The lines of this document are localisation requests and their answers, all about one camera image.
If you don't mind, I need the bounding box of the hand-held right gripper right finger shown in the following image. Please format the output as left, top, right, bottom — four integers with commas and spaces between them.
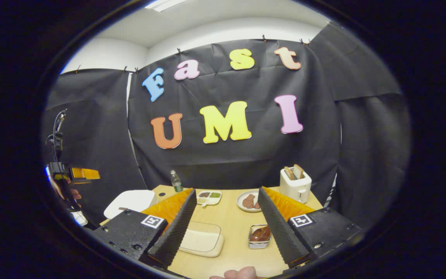
257, 187, 363, 269

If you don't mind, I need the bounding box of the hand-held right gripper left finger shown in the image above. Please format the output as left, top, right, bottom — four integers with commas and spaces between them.
91, 188, 197, 270

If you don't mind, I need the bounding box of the brown wooden spoon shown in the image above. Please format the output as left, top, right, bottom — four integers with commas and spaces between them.
249, 226, 272, 243

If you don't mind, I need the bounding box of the metal wire chopstick holder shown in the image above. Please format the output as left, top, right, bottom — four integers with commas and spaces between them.
248, 224, 272, 249

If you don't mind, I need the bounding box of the white rice cooker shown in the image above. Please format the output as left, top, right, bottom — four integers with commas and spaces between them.
104, 189, 158, 220

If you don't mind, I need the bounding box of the white toaster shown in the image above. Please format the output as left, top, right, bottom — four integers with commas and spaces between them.
280, 164, 312, 204

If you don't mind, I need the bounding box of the white round plate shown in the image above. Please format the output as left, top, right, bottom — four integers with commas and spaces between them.
236, 190, 264, 212

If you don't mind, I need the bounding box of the green label water bottle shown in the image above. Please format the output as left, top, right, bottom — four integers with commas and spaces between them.
170, 170, 184, 193

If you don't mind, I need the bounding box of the white divided condiment dish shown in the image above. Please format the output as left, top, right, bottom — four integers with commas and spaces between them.
196, 190, 222, 206

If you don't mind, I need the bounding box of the black backdrop cloth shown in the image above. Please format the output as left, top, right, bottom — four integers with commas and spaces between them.
41, 21, 412, 229

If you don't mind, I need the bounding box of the large ceiling light panel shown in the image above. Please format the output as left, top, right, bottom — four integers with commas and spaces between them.
144, 0, 189, 12

